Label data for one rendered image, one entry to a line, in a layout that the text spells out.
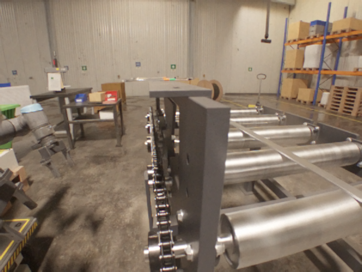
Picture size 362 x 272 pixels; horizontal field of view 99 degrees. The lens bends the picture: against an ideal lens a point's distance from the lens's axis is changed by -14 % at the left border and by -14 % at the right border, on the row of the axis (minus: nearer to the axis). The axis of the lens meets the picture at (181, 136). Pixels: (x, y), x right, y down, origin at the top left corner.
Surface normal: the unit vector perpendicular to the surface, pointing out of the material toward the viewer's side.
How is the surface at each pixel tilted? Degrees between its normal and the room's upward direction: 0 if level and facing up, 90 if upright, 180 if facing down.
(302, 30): 90
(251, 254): 70
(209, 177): 90
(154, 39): 90
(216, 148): 90
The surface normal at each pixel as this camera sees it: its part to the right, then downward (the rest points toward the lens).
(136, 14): 0.18, 0.33
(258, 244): 0.14, -0.30
